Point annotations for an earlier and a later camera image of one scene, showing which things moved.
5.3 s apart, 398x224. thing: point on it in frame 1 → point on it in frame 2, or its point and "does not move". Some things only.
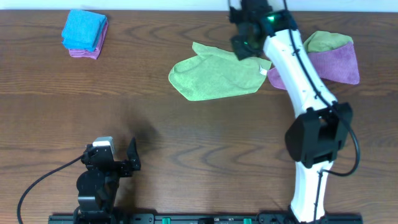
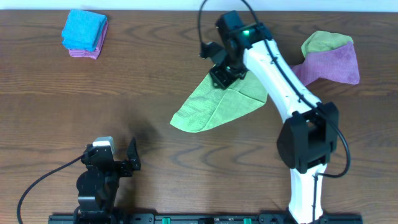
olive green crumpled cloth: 323,40 does not move
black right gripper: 241,46 → 222,76
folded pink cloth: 96,53 does not move
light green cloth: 216,73 → 209,104
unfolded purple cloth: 337,64 does not move
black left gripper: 125,166 does not move
